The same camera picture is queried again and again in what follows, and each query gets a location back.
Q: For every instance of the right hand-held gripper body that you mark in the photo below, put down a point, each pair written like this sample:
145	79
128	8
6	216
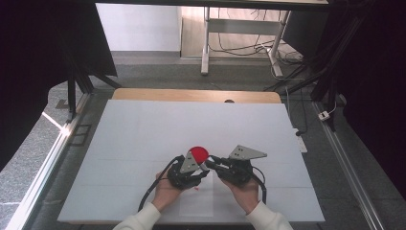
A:
244	153

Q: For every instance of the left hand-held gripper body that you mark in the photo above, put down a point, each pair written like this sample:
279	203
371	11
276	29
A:
188	164

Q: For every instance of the round red ink pad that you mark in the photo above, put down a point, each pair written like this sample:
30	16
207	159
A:
199	153

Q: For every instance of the person's left hand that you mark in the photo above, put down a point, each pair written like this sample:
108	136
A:
164	193

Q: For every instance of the person's right hand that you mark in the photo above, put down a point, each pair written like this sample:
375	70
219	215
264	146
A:
245	196

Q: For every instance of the white paper sheet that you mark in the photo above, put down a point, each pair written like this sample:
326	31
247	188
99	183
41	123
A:
198	204

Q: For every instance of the white table cover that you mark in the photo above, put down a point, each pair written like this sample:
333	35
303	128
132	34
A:
159	127

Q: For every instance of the wooden table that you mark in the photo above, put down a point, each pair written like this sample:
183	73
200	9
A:
191	95

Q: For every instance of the small white adapter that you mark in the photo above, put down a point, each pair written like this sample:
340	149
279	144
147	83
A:
324	115

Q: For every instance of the black metal stand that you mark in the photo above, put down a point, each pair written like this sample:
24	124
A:
72	96
322	83

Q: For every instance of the dark floor hatch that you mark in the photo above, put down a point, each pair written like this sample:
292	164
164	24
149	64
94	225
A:
79	135

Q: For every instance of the black curtain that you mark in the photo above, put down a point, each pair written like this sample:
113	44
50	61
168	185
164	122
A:
32	64
376	96

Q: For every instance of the aluminium rail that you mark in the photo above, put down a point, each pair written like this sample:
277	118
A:
348	166
48	166

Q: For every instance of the white desk frame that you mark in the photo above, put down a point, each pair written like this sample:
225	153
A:
242	27

